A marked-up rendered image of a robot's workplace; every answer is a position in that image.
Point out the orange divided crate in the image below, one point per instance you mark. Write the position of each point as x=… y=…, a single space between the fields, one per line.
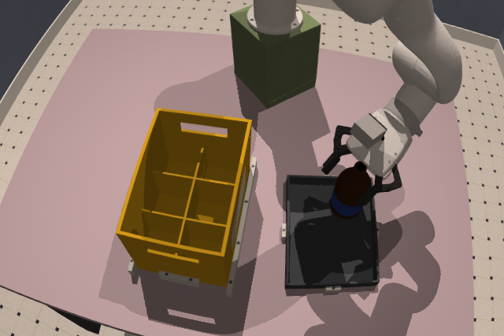
x=159 y=191

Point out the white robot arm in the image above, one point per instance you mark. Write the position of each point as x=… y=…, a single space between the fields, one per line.
x=417 y=28

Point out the brown glass bottle with blue label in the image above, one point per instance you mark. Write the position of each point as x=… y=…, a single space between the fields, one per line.
x=350 y=185

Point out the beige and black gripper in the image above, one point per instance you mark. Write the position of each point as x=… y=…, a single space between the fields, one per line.
x=397 y=141

